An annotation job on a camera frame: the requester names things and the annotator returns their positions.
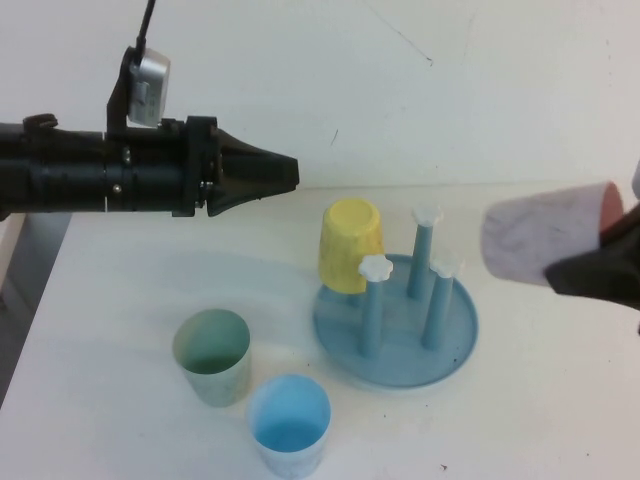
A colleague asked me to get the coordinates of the blue plastic cup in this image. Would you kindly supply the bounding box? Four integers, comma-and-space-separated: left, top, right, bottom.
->
247, 374, 333, 479

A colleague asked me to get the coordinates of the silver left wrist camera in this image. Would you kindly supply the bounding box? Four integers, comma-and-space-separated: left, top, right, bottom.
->
105, 45, 173, 136

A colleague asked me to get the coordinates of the pink marbled plastic cup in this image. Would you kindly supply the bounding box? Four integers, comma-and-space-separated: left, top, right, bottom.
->
480, 180, 626, 287

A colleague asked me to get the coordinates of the blue cup stand with pegs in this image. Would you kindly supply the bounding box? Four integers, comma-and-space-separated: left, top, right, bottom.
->
312, 202, 480, 390

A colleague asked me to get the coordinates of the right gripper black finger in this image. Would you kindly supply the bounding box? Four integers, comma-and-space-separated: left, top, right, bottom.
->
597, 197, 640, 247
544, 239, 640, 314

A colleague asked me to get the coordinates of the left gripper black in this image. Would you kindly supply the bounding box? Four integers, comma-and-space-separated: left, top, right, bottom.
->
172, 115, 300, 219

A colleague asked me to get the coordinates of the yellow plastic cup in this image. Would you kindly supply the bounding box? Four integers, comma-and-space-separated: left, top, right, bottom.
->
316, 198, 385, 295

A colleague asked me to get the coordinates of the green marbled plastic cup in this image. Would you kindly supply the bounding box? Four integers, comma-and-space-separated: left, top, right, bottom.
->
172, 308, 251, 409

